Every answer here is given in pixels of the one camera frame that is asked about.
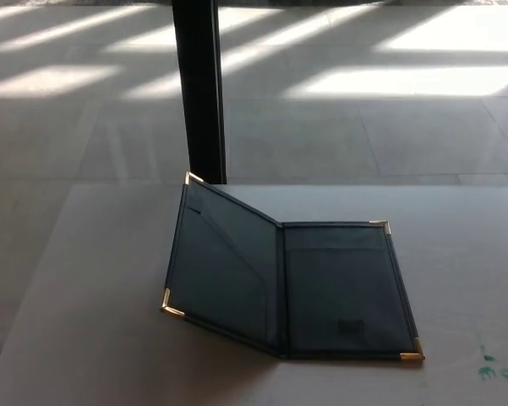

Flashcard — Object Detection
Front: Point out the black diary with gold corners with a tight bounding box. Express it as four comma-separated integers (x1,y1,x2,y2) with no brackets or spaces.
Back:
159,171,427,362

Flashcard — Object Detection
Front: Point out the black vertical post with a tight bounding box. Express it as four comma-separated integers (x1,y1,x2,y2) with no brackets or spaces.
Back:
171,0,230,185

